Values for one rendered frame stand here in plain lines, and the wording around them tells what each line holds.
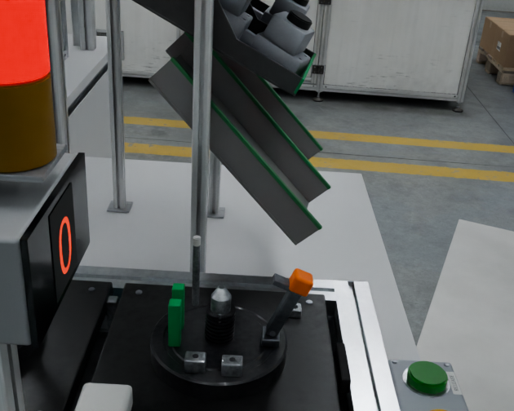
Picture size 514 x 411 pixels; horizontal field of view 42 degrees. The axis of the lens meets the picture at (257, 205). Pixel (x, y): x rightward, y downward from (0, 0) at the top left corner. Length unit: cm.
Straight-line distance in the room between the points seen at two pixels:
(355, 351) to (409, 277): 202
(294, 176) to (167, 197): 37
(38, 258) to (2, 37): 12
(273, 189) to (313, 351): 22
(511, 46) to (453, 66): 102
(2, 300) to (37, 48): 14
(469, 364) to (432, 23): 395
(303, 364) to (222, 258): 41
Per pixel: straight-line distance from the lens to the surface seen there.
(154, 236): 113
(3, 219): 38
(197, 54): 76
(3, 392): 49
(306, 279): 64
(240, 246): 110
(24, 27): 37
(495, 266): 117
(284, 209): 84
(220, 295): 65
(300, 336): 73
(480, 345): 97
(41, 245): 38
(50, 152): 40
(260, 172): 83
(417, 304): 260
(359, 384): 70
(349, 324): 78
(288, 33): 79
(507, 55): 579
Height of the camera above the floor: 142
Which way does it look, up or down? 27 degrees down
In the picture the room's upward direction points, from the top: 4 degrees clockwise
